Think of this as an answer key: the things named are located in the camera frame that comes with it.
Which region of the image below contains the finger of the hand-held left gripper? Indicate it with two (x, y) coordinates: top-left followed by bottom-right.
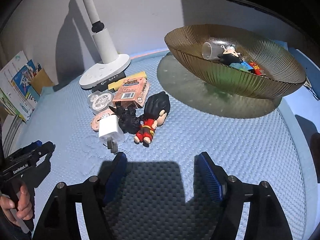
(32, 141), (55, 167)
(7, 140), (42, 155)

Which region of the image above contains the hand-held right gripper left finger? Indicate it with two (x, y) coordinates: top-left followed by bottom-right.
(32, 152), (128, 240)

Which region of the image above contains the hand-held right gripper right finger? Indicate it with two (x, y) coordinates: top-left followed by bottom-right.
(194, 152), (292, 240)

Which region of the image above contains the white charger plug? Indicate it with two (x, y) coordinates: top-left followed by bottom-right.
(98, 114), (125, 154)

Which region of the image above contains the black spiky monster figure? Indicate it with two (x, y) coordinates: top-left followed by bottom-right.
(109, 101), (145, 134)

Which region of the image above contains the pink round gadget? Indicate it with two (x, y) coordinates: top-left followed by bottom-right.
(91, 109), (118, 132)

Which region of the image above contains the clear correction tape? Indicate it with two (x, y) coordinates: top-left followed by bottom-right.
(87, 92), (115, 112)

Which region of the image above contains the black-haired red-clothed figurine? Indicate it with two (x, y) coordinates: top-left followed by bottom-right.
(134, 91), (172, 146)

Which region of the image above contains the black flash drive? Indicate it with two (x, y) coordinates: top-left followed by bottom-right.
(91, 71), (127, 93)

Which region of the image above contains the pink printed box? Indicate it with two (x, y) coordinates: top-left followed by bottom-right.
(112, 77), (150, 109)

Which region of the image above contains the amber ribbed glass bowl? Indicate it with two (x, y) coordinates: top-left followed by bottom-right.
(164, 24), (307, 100)

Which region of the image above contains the yellow rectangular box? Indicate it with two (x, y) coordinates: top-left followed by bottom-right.
(107, 71), (148, 91)

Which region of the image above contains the red lighter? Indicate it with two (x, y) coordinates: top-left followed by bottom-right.
(249, 60), (265, 76)

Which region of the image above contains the astronaut doll figurine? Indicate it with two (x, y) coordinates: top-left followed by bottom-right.
(217, 45), (243, 67)

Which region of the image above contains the person's left hand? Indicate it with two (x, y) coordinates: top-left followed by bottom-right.
(0, 184), (34, 227)

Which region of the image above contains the blue textured mat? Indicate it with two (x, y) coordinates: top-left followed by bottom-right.
(0, 49), (310, 240)

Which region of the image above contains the row of books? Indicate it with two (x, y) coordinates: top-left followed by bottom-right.
(0, 50), (42, 123)

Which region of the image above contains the cardboard pen holder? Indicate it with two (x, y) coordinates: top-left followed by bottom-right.
(30, 67), (55, 95)

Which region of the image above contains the bunch of pens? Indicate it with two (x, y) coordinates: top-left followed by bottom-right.
(26, 62), (43, 80)

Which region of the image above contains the white desk lamp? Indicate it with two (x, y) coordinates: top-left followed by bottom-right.
(76, 0), (131, 89)

